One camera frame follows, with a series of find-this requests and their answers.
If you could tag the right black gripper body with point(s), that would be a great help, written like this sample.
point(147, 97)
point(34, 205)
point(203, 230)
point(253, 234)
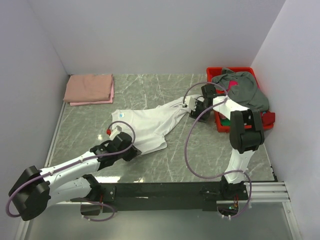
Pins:
point(200, 107)

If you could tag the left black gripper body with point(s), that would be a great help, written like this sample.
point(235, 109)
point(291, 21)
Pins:
point(128, 154)

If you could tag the white t shirt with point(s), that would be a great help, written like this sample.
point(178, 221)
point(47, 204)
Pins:
point(150, 125)

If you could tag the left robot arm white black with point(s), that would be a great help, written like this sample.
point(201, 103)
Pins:
point(37, 189)

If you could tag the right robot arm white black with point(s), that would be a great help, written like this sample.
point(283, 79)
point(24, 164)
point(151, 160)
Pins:
point(246, 133)

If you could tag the green t shirt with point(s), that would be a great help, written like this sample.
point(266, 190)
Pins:
point(225, 122)

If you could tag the folded light pink t shirt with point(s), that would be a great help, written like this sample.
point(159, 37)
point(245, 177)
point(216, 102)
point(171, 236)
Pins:
point(110, 98)

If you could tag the grey t shirt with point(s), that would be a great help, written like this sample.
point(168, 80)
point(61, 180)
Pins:
point(246, 93)

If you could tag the folded salmon t shirt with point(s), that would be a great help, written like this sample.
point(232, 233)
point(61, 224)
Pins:
point(88, 88)

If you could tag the red plastic bin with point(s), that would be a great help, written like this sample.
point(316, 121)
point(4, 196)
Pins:
point(216, 71)

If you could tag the black base beam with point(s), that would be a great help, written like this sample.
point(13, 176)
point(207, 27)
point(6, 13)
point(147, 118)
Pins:
point(167, 196)

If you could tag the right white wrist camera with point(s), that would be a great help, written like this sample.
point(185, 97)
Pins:
point(190, 103)

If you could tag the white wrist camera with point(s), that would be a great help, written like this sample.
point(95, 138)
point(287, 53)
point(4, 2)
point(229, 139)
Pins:
point(112, 133)
point(190, 103)

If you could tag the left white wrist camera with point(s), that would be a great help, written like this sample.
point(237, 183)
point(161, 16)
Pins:
point(112, 133)

